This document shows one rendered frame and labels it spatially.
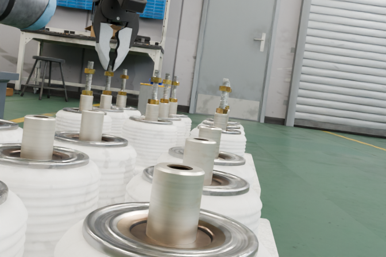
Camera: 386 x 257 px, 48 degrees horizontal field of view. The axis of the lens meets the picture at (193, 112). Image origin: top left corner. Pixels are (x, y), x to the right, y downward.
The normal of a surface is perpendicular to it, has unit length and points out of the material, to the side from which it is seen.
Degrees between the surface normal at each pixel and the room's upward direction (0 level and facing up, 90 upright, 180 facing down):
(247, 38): 90
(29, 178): 57
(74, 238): 22
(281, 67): 90
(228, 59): 90
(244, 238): 4
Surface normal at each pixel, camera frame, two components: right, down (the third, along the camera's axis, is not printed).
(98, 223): 0.20, -0.98
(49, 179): 0.50, -0.44
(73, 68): 0.02, 0.06
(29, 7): 0.83, 0.38
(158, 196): -0.63, -0.04
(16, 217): 0.90, -0.43
